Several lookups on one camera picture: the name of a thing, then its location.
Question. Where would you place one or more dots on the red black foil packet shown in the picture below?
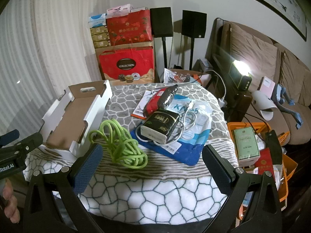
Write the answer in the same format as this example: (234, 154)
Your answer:
(165, 97)

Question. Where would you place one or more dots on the person's left hand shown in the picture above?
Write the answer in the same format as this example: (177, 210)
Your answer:
(9, 206)

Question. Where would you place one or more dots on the white curtain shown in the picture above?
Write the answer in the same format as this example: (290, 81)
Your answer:
(48, 41)

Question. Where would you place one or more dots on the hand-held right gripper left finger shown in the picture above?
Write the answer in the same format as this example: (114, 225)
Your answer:
(87, 168)

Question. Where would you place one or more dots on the blue white face mask pack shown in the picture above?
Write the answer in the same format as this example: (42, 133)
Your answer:
(192, 148)

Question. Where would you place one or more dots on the orange plastic crate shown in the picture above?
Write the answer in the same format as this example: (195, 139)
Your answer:
(289, 167)

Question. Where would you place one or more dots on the brown sofa cushion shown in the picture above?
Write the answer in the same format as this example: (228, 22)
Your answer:
(252, 51)
(296, 77)

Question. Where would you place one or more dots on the green box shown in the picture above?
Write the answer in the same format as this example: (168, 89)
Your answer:
(246, 148)

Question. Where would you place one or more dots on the portable lamp with light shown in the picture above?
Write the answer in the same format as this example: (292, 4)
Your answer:
(243, 80)

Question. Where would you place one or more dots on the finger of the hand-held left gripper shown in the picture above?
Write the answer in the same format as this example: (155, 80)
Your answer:
(29, 144)
(11, 136)

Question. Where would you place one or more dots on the black speaker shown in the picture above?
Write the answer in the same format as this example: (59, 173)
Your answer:
(161, 21)
(194, 24)

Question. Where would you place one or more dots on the black gold packet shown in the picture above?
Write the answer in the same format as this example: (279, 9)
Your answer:
(160, 123)

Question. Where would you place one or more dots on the open cardboard box with clutter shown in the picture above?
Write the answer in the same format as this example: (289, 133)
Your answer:
(184, 76)

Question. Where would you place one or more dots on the blue plastic holder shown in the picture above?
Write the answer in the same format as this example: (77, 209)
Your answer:
(283, 97)

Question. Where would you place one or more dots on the red envelope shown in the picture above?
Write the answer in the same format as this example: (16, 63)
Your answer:
(266, 162)

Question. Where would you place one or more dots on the blue white tissue pack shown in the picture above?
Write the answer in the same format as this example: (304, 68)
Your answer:
(97, 20)

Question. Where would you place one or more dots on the brown sofa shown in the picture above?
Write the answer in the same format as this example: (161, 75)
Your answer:
(294, 126)

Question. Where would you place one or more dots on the white cardboard box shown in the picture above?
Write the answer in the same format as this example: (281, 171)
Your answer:
(70, 126)

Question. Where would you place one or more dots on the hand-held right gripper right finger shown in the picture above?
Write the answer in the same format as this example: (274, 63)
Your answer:
(218, 168)

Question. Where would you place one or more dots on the black speaker stand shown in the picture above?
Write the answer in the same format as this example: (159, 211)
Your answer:
(192, 53)
(164, 53)

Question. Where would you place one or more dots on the small pink box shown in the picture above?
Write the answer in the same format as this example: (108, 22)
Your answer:
(266, 85)

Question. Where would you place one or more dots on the card packet with orange edge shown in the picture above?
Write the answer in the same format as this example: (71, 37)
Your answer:
(141, 106)

